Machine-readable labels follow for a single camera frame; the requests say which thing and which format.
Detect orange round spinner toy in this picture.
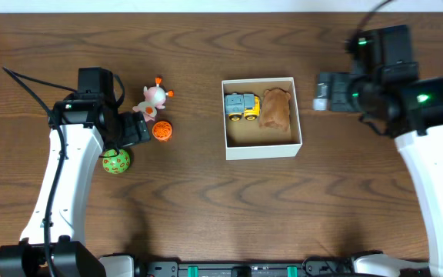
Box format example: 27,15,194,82
152,121,173,142

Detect pink and white duck toy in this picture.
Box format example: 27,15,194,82
132,77,174,122

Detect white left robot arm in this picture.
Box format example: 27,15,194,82
0,67,151,276

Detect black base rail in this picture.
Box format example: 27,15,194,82
98,253,355,277

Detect brown plush bear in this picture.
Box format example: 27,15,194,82
259,88,291,132

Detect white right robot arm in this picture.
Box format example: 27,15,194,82
313,25,443,276

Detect grey and yellow toy truck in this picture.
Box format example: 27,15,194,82
224,93,261,122

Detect green ball with red numbers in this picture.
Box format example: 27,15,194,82
102,149,131,174

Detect white cardboard box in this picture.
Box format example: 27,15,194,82
221,77,303,160

